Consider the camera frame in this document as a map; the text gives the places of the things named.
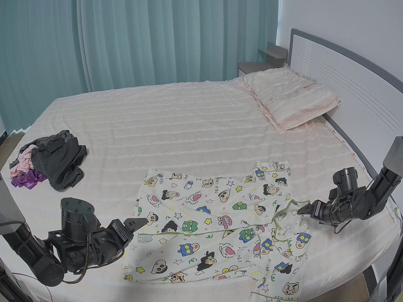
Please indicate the bed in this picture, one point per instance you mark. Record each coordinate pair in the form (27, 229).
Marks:
(157, 121)

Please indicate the grey garment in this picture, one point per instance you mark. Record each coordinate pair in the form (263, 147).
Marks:
(41, 143)

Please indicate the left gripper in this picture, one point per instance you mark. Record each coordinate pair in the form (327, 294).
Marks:
(119, 231)

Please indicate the grey bedside table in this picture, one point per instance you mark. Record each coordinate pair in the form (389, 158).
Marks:
(252, 68)

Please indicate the black shirt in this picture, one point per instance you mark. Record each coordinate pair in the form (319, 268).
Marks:
(59, 165)

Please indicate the pink garment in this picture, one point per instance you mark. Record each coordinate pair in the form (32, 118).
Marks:
(22, 165)

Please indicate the white printed pyjama top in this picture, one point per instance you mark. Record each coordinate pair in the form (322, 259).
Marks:
(204, 231)

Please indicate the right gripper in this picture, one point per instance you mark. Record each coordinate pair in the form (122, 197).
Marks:
(324, 212)

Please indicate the blue-green curtain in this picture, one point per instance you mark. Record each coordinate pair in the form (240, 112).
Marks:
(37, 42)
(173, 27)

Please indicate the pale pink striped pillow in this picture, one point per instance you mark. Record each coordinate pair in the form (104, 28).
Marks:
(292, 102)

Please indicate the purple garment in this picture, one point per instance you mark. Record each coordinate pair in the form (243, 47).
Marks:
(30, 181)

